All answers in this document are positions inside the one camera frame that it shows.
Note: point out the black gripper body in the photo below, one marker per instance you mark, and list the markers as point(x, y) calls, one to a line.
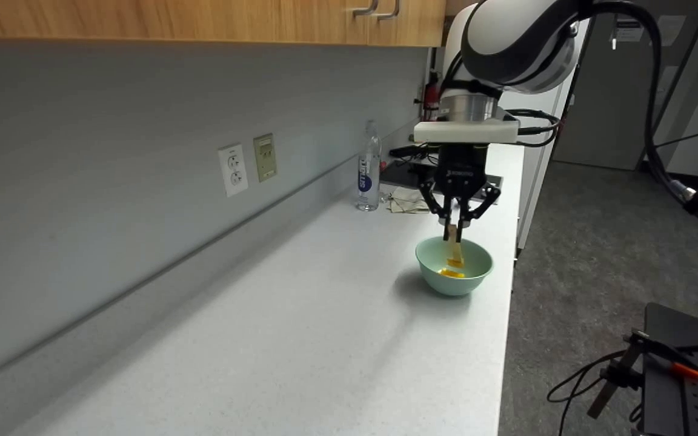
point(461, 171)

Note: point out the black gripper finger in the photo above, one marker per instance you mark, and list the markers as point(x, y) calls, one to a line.
point(441, 208)
point(468, 213)

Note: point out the wooden ladle yellow head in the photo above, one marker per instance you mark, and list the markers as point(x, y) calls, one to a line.
point(454, 263)

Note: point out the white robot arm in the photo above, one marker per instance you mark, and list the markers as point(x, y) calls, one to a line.
point(493, 46)

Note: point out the crumpled beige cloth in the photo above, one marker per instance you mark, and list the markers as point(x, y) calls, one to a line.
point(406, 201)

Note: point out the black cooktop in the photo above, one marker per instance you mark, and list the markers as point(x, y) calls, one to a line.
point(410, 165)

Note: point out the mint green bowl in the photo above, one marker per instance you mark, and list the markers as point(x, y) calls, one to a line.
point(433, 254)

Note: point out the clear plastic water bottle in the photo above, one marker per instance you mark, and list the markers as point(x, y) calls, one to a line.
point(370, 171)

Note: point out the red fire extinguisher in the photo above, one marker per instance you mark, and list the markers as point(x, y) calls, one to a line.
point(428, 103)

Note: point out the wooden upper cabinet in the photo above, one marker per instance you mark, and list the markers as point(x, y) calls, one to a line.
point(316, 22)

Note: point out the black perforated side table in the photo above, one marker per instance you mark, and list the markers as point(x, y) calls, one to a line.
point(670, 400)

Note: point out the beige wall switch plate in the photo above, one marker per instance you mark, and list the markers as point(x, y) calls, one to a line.
point(265, 155)

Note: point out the white wall outlet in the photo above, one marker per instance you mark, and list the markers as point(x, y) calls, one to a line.
point(234, 171)

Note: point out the orange handled clamp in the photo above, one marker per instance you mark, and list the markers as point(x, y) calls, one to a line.
point(680, 363)

